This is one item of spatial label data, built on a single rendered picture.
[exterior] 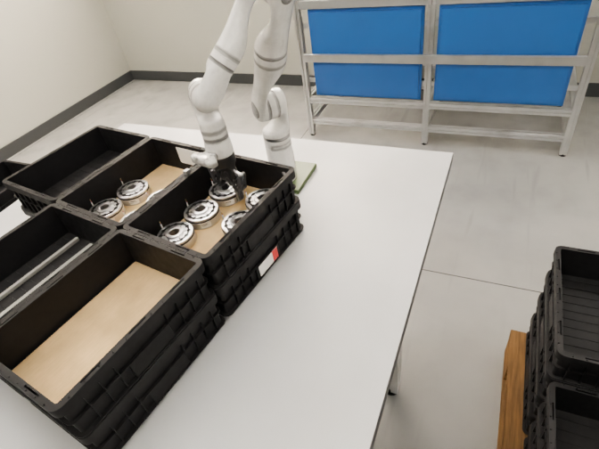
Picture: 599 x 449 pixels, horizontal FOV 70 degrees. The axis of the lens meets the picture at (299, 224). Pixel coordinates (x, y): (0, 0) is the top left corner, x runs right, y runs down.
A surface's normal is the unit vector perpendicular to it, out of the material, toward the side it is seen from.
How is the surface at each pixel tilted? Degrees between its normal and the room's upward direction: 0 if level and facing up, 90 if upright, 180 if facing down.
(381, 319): 0
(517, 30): 90
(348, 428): 0
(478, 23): 90
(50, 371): 0
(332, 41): 90
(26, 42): 90
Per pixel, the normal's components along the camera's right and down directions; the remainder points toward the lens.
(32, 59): 0.91, 0.16
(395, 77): -0.39, 0.64
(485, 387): -0.14, -0.76
